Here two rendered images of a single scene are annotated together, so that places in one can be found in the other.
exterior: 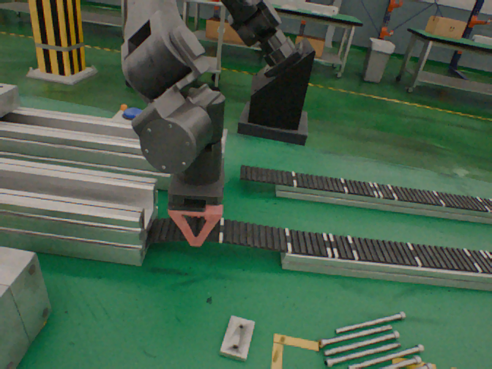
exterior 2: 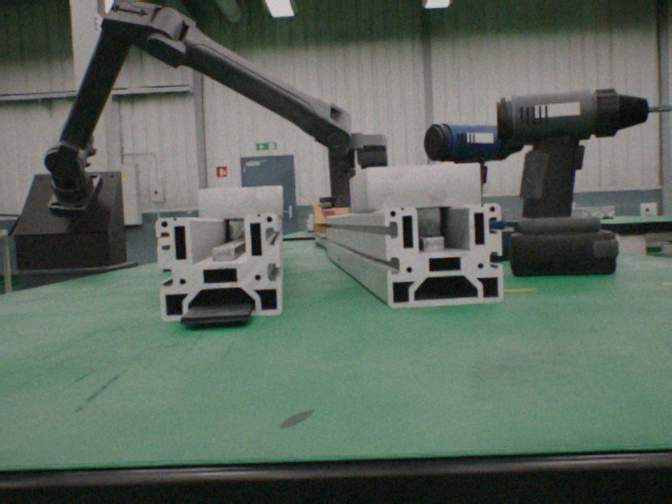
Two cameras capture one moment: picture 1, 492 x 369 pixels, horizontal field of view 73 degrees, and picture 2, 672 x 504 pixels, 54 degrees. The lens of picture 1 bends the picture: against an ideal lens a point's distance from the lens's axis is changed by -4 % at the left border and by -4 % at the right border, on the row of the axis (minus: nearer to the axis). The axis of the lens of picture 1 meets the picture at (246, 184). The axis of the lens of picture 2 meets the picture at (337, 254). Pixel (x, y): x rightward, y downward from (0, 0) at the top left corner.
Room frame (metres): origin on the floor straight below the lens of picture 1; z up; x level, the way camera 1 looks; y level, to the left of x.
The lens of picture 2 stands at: (0.43, 1.49, 0.86)
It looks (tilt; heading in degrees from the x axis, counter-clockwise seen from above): 3 degrees down; 269
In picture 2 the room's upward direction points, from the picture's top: 3 degrees counter-clockwise
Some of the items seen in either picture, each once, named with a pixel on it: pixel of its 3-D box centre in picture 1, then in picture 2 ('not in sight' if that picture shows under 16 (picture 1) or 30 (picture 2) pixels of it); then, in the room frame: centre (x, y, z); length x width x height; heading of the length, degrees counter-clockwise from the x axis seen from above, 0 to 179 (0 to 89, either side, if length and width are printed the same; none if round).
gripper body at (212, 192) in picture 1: (198, 161); (343, 186); (0.38, 0.06, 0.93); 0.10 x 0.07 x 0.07; 6
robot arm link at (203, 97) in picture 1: (198, 118); (344, 157); (0.38, 0.07, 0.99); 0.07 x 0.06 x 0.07; 172
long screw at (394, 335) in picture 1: (362, 343); not in sight; (0.26, -0.17, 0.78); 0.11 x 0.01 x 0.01; 112
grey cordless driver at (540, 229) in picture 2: not in sight; (583, 181); (0.11, 0.69, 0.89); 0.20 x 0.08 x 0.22; 166
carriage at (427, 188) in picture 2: not in sight; (409, 203); (0.33, 0.78, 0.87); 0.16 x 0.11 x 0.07; 94
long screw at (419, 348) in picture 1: (386, 357); not in sight; (0.24, -0.20, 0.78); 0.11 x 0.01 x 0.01; 112
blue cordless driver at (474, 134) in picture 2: not in sight; (485, 192); (0.17, 0.43, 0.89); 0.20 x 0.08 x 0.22; 25
